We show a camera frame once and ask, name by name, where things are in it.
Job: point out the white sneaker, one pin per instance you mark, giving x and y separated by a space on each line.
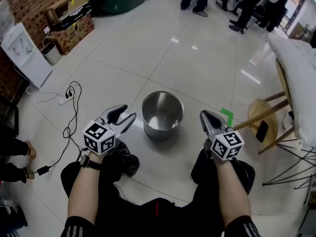
287 120

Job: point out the small white bin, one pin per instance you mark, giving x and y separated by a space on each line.
51 54

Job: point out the black power adapter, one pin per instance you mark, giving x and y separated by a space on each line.
44 170

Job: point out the white power strip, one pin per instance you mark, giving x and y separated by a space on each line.
64 99

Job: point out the black phone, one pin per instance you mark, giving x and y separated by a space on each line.
262 131

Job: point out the steel bucket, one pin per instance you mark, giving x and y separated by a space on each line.
163 115

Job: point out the wooden table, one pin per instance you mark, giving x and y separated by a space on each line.
282 80

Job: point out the long black box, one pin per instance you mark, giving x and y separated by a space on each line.
74 13

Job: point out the person's black trousers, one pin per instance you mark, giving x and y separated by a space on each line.
209 181

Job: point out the person's black striped shirt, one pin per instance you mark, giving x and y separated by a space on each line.
158 221

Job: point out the brown cardboard box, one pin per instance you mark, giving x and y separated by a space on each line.
58 10

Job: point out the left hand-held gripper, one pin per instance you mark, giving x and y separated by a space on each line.
98 138

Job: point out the green tape mark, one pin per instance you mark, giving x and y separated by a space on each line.
228 115

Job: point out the round wooden stool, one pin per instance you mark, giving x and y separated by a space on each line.
271 122

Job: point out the black smartwatch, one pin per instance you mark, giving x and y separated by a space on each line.
86 162

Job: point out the white water dispenser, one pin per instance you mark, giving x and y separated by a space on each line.
24 55

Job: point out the person's right forearm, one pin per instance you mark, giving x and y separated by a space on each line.
233 194

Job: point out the black plastic bin bag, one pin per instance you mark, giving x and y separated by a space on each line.
127 160

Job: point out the person's left forearm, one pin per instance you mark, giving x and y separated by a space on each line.
82 194

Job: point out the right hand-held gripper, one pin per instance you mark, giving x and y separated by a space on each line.
227 146

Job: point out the printed cardboard box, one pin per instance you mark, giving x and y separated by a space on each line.
74 33

